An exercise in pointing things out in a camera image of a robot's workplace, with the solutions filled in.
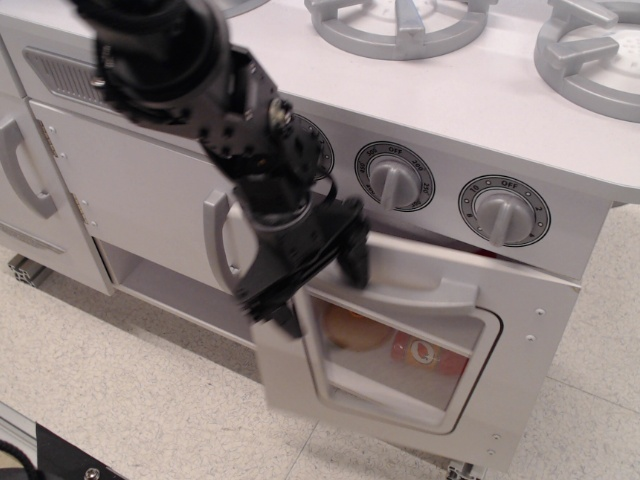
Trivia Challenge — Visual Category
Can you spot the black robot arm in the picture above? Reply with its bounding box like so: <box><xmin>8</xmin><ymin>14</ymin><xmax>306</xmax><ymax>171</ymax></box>
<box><xmin>75</xmin><ymin>1</ymin><xmax>369</xmax><ymax>338</ymax></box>

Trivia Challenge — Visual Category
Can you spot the grey oven door handle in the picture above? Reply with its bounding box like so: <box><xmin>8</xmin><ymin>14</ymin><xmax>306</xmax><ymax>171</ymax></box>
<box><xmin>308</xmin><ymin>268</ymin><xmax>479</xmax><ymax>316</ymax></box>

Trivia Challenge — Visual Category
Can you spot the grey right stove knob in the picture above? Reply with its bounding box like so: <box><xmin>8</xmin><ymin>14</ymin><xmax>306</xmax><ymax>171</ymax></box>
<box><xmin>458</xmin><ymin>175</ymin><xmax>551</xmax><ymax>248</ymax></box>

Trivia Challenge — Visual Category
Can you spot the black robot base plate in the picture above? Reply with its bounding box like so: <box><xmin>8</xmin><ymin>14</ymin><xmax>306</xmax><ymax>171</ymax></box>
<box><xmin>36</xmin><ymin>424</ymin><xmax>124</xmax><ymax>480</ymax></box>

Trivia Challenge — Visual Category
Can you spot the grey vent grille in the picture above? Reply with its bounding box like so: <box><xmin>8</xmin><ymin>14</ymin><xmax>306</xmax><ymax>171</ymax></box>
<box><xmin>23</xmin><ymin>47</ymin><xmax>110</xmax><ymax>110</ymax></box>

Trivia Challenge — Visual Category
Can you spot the grey left cupboard handle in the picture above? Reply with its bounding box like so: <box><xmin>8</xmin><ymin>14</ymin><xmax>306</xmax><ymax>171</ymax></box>
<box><xmin>0</xmin><ymin>116</ymin><xmax>59</xmax><ymax>220</ymax></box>

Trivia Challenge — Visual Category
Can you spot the white left cupboard door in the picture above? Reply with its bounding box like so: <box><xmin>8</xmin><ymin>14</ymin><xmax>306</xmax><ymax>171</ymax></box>
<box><xmin>1</xmin><ymin>94</ymin><xmax>113</xmax><ymax>295</ymax></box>

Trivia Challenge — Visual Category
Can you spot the grey left stove burner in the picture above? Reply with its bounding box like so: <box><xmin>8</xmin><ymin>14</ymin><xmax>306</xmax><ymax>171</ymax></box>
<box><xmin>304</xmin><ymin>1</ymin><xmax>495</xmax><ymax>61</ymax></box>

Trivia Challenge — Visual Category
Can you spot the aluminium frame rail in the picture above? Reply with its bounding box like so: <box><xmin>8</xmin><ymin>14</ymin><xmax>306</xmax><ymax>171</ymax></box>
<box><xmin>8</xmin><ymin>255</ymin><xmax>52</xmax><ymax>288</ymax></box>
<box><xmin>445</xmin><ymin>460</ymin><xmax>476</xmax><ymax>480</ymax></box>

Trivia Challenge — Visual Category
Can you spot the brown toy bread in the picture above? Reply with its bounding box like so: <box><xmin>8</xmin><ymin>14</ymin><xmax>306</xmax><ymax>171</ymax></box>
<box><xmin>322</xmin><ymin>305</ymin><xmax>393</xmax><ymax>352</ymax></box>

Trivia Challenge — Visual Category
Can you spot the grey stove burner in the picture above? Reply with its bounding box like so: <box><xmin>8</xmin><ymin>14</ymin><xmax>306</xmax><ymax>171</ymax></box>
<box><xmin>304</xmin><ymin>1</ymin><xmax>495</xmax><ymax>61</ymax></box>
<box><xmin>534</xmin><ymin>1</ymin><xmax>639</xmax><ymax>123</ymax></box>

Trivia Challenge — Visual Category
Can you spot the black braided cable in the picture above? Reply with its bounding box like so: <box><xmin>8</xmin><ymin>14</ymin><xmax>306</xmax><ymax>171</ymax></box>
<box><xmin>0</xmin><ymin>439</ymin><xmax>41</xmax><ymax>480</ymax></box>

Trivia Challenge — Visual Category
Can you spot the aluminium frame rail left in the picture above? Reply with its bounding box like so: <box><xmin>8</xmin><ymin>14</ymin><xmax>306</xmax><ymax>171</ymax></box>
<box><xmin>8</xmin><ymin>255</ymin><xmax>52</xmax><ymax>288</ymax></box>

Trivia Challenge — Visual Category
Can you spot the orange labelled toy can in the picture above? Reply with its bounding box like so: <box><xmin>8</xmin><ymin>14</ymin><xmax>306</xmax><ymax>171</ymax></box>
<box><xmin>391</xmin><ymin>331</ymin><xmax>468</xmax><ymax>376</ymax></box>

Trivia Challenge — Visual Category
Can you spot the grey left stove knob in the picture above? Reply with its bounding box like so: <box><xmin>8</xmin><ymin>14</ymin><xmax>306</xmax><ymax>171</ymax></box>
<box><xmin>294</xmin><ymin>114</ymin><xmax>335</xmax><ymax>181</ymax></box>

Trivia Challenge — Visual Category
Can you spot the white cabinet door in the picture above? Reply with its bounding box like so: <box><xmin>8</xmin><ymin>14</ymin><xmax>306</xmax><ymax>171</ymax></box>
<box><xmin>31</xmin><ymin>102</ymin><xmax>257</xmax><ymax>293</ymax></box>

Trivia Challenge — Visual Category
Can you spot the grey middle oven knob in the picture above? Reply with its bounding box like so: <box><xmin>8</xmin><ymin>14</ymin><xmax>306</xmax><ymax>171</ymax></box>
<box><xmin>354</xmin><ymin>141</ymin><xmax>436</xmax><ymax>212</ymax></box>

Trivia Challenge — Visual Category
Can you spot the aluminium frame rail right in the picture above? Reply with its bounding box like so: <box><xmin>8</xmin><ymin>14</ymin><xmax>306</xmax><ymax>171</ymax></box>
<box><xmin>445</xmin><ymin>460</ymin><xmax>476</xmax><ymax>480</ymax></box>

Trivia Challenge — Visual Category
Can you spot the white toy oven door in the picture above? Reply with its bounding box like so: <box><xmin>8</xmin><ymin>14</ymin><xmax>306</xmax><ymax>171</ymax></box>
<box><xmin>251</xmin><ymin>233</ymin><xmax>579</xmax><ymax>470</ymax></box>

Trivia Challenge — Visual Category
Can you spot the grey cabinet door handle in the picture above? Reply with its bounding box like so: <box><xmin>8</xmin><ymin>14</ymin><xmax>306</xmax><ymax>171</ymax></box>
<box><xmin>202</xmin><ymin>190</ymin><xmax>251</xmax><ymax>293</ymax></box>

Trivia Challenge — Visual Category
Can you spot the grey right stove burner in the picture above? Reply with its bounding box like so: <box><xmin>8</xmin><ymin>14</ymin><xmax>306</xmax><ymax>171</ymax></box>
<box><xmin>534</xmin><ymin>1</ymin><xmax>639</xmax><ymax>123</ymax></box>

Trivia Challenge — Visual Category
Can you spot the red toy food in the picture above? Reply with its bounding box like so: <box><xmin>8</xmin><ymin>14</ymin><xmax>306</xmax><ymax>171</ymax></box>
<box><xmin>474</xmin><ymin>248</ymin><xmax>499</xmax><ymax>258</ymax></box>

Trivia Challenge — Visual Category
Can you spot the white toy kitchen unit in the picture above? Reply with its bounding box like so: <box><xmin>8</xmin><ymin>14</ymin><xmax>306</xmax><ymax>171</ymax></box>
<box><xmin>0</xmin><ymin>0</ymin><xmax>640</xmax><ymax>466</ymax></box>

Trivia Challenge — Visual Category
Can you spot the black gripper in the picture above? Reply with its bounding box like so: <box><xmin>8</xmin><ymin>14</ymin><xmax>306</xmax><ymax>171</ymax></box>
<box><xmin>234</xmin><ymin>197</ymin><xmax>370</xmax><ymax>339</ymax></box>

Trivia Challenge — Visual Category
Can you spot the grey stove knob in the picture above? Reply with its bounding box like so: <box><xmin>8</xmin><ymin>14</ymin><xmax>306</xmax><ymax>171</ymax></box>
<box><xmin>458</xmin><ymin>175</ymin><xmax>551</xmax><ymax>248</ymax></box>
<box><xmin>294</xmin><ymin>114</ymin><xmax>335</xmax><ymax>181</ymax></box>

